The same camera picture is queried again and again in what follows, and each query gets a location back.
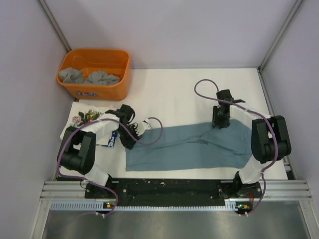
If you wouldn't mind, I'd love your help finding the teal blue t shirt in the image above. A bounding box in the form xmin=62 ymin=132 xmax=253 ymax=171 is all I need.
xmin=126 ymin=119 xmax=252 ymax=171

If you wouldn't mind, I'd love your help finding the aluminium frame rail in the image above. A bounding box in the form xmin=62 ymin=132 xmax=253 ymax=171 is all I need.
xmin=40 ymin=179 xmax=312 ymax=201

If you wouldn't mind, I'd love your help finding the light blue cable duct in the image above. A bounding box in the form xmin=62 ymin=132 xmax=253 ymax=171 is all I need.
xmin=50 ymin=201 xmax=248 ymax=211

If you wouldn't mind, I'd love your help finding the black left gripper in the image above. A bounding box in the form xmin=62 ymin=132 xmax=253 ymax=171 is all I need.
xmin=116 ymin=124 xmax=142 ymax=150

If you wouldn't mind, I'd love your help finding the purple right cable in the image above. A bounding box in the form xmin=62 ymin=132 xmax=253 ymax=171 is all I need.
xmin=194 ymin=79 xmax=278 ymax=216

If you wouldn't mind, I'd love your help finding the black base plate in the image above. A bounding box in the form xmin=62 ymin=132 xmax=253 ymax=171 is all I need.
xmin=85 ymin=178 xmax=262 ymax=207

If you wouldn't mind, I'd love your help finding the white floral folded t shirt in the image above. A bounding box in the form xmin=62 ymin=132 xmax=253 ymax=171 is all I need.
xmin=60 ymin=102 xmax=115 ymax=140

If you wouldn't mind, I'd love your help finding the grey t shirt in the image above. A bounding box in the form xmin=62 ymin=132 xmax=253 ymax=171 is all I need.
xmin=58 ymin=67 xmax=120 ymax=86

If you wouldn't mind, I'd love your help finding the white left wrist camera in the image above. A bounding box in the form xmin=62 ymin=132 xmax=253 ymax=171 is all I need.
xmin=136 ymin=118 xmax=152 ymax=136

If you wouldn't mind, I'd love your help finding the orange plastic laundry basket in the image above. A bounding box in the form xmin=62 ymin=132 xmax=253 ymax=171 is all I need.
xmin=56 ymin=48 xmax=131 ymax=101

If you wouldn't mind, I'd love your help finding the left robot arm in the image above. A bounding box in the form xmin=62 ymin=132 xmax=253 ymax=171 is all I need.
xmin=57 ymin=105 xmax=142 ymax=198

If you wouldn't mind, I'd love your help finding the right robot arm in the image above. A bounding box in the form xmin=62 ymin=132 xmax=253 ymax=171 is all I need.
xmin=212 ymin=89 xmax=292 ymax=197

